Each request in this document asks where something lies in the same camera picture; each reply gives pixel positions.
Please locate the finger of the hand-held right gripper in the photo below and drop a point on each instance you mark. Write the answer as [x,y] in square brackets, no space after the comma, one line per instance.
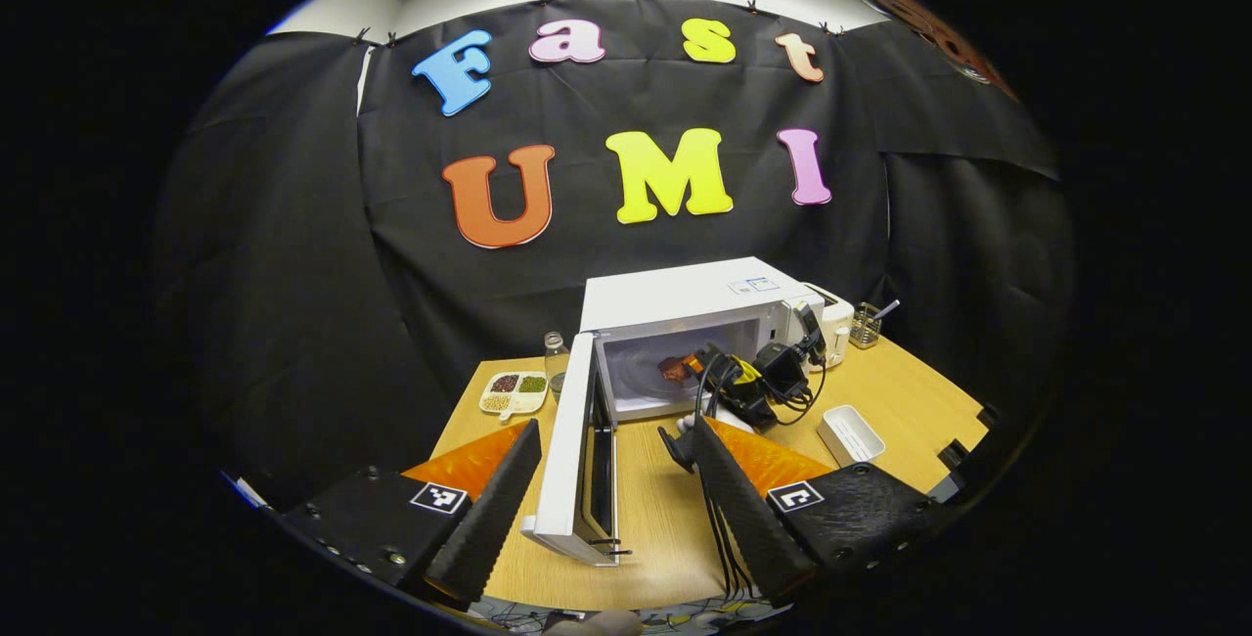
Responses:
[694,362]

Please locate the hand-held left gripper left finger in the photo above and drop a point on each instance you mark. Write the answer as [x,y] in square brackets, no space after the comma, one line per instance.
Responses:
[494,519]

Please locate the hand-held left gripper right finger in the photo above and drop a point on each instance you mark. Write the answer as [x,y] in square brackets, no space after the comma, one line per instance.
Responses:
[743,519]

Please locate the brown meat patty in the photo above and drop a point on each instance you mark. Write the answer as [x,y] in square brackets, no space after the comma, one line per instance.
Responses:
[672,368]

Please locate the white microwave oven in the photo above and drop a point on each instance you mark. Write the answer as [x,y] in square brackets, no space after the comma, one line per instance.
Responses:
[675,298]

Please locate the white toaster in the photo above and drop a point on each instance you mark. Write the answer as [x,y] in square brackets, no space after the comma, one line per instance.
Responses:
[836,318]

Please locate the white rectangular tray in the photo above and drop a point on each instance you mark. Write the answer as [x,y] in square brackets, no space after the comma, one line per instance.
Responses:
[851,435]

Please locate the white sectioned plate with beans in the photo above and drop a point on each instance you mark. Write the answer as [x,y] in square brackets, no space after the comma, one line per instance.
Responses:
[514,394]

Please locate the clear bottle with green label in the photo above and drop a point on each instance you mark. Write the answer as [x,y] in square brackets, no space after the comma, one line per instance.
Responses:
[556,357]

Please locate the black table clamp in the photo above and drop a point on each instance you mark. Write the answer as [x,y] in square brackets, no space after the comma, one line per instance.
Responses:
[988,416]
[955,455]

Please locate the black backdrop cloth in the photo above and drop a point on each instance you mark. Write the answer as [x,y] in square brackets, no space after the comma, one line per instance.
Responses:
[293,274]

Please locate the brown patterned object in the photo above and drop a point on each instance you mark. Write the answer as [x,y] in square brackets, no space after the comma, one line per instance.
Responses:
[919,20]

